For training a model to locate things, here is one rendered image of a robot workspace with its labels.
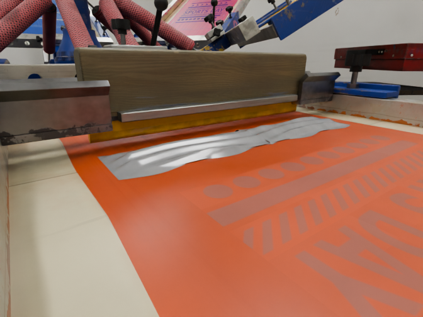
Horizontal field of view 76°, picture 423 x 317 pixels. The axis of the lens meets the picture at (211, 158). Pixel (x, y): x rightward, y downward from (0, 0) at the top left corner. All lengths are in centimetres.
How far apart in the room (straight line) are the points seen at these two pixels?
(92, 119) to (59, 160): 5
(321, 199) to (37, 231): 18
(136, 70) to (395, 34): 222
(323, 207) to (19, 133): 26
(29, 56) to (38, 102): 416
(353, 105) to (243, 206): 40
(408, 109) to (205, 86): 32
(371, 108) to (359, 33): 201
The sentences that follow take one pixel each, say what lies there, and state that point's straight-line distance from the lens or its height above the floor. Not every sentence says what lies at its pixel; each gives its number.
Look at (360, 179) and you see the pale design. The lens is 26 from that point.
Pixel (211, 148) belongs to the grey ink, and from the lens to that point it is 28.
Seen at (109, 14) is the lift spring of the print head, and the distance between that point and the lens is 97.
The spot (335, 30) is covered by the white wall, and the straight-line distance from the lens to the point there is 264.
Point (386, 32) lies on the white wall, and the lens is 245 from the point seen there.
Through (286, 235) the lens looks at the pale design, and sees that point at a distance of 16.
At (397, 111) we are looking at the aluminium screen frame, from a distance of 53.
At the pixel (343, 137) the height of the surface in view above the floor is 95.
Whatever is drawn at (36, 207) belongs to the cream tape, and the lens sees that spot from 22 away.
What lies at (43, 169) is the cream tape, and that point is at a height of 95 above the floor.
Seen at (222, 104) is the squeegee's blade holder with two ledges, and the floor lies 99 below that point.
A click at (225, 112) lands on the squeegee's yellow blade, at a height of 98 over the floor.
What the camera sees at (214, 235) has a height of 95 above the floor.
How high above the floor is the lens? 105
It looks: 20 degrees down
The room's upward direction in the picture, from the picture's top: straight up
